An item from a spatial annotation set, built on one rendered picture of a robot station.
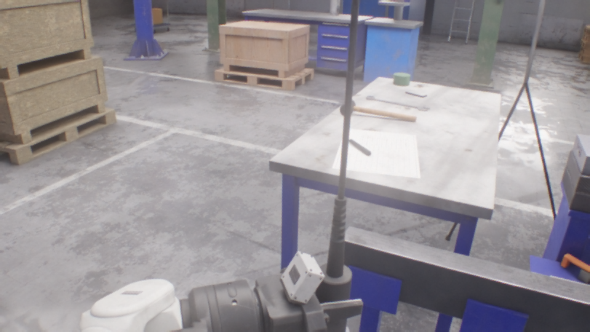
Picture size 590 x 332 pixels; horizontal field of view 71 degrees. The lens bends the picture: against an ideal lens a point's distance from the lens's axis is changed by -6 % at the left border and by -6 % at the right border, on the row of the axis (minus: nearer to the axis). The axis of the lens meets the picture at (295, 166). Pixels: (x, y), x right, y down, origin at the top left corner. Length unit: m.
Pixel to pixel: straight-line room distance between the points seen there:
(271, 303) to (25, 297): 2.09
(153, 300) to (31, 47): 3.79
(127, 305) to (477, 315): 0.86
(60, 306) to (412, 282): 1.77
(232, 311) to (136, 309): 0.11
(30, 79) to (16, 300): 2.13
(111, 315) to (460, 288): 0.83
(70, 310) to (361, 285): 1.59
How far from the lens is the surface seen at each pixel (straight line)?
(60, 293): 2.50
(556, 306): 1.13
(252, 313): 0.52
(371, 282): 1.15
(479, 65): 7.07
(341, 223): 0.52
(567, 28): 12.69
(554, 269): 1.34
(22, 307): 2.49
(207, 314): 0.52
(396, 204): 1.48
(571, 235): 1.34
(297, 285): 0.52
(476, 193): 1.46
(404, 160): 1.61
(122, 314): 0.48
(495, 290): 1.11
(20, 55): 4.10
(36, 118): 4.22
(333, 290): 0.56
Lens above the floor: 1.49
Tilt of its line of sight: 25 degrees down
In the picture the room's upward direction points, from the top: 2 degrees clockwise
